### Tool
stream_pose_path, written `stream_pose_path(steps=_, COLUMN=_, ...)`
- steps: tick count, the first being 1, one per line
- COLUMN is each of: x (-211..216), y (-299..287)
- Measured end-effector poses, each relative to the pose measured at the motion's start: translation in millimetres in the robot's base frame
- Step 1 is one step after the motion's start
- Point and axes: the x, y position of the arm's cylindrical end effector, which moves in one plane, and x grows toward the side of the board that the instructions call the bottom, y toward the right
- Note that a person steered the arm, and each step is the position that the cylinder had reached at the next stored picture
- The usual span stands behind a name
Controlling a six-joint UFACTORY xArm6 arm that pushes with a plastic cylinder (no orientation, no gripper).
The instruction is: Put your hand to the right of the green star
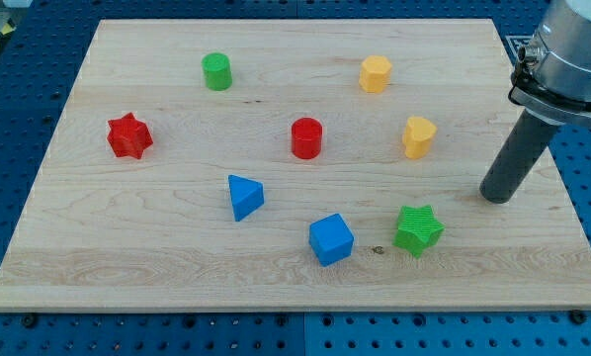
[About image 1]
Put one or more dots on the wooden board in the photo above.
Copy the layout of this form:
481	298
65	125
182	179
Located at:
101	233

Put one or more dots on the blue triangle block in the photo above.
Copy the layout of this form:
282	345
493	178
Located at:
246	196

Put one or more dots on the green star block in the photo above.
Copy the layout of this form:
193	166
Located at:
417	229

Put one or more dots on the yellow heart block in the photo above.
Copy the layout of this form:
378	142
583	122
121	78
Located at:
418	136

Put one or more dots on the yellow hexagon block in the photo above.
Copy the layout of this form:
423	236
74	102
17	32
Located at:
375	73

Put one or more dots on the blue cube block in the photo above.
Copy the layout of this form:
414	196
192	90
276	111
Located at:
331	239

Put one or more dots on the red star block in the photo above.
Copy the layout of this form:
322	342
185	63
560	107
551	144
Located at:
128	137

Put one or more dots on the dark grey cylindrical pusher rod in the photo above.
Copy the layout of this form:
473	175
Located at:
521	150

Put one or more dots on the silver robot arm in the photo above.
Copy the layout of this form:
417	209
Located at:
551	81

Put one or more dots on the green cylinder block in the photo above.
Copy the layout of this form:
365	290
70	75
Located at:
217	71

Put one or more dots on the red cylinder block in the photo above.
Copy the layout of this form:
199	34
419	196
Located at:
306	136

